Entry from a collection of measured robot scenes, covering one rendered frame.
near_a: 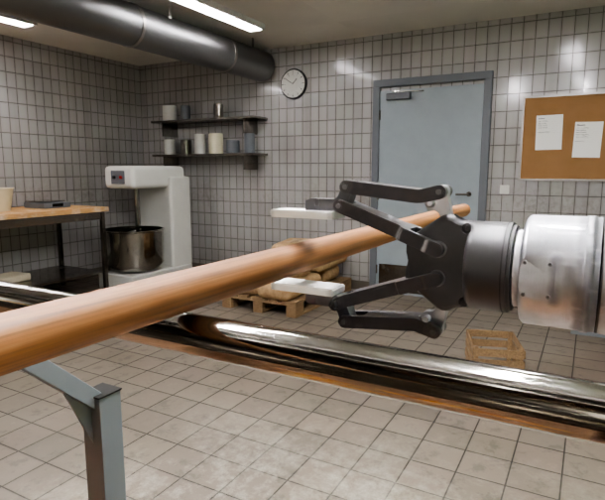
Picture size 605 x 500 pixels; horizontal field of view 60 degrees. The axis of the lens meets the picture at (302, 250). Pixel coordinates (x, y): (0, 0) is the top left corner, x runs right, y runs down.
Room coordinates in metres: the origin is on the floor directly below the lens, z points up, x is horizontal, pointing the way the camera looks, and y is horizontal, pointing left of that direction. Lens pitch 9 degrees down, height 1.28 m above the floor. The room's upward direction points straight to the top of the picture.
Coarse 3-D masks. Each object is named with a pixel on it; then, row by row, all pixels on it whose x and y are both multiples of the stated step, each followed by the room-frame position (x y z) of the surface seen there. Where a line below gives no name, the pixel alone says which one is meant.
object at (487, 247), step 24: (456, 216) 0.45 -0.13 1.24; (456, 240) 0.44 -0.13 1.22; (480, 240) 0.41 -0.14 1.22; (504, 240) 0.40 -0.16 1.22; (408, 264) 0.46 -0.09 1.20; (432, 264) 0.45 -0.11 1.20; (456, 264) 0.44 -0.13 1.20; (480, 264) 0.40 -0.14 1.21; (504, 264) 0.39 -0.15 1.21; (432, 288) 0.44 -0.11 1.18; (456, 288) 0.43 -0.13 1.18; (480, 288) 0.40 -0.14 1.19; (504, 288) 0.39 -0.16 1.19
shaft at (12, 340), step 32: (416, 224) 0.82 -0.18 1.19; (256, 256) 0.44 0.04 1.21; (288, 256) 0.47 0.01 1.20; (320, 256) 0.53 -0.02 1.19; (128, 288) 0.31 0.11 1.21; (160, 288) 0.33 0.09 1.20; (192, 288) 0.35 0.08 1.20; (224, 288) 0.38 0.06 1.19; (256, 288) 0.44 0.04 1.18; (0, 320) 0.24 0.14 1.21; (32, 320) 0.25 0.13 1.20; (64, 320) 0.27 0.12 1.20; (96, 320) 0.28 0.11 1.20; (128, 320) 0.30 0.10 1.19; (160, 320) 0.33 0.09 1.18; (0, 352) 0.23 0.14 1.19; (32, 352) 0.25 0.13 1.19; (64, 352) 0.27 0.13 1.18
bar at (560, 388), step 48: (0, 288) 0.46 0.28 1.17; (144, 336) 0.37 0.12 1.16; (192, 336) 0.35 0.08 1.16; (240, 336) 0.33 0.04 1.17; (288, 336) 0.32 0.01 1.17; (48, 384) 0.67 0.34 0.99; (336, 384) 0.30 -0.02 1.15; (384, 384) 0.28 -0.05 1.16; (432, 384) 0.27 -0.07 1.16; (480, 384) 0.26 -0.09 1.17; (528, 384) 0.25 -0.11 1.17; (576, 384) 0.24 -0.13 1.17; (96, 432) 0.72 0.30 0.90; (576, 432) 0.23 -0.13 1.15; (96, 480) 0.72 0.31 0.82
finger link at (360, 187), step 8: (344, 184) 0.48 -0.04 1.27; (352, 184) 0.48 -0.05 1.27; (360, 184) 0.48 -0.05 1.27; (368, 184) 0.47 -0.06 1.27; (376, 184) 0.47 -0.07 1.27; (384, 184) 0.48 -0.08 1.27; (344, 192) 0.48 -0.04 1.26; (352, 192) 0.48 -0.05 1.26; (360, 192) 0.48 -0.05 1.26; (368, 192) 0.47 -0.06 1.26; (376, 192) 0.47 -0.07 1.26; (384, 192) 0.47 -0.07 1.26; (392, 192) 0.46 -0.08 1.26; (400, 192) 0.46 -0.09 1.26; (408, 192) 0.46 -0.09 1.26; (416, 192) 0.45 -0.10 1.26; (424, 192) 0.45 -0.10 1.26; (432, 192) 0.44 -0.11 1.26; (440, 192) 0.44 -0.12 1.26; (400, 200) 0.46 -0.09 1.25; (408, 200) 0.46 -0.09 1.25; (416, 200) 0.45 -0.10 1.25; (424, 200) 0.45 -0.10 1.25
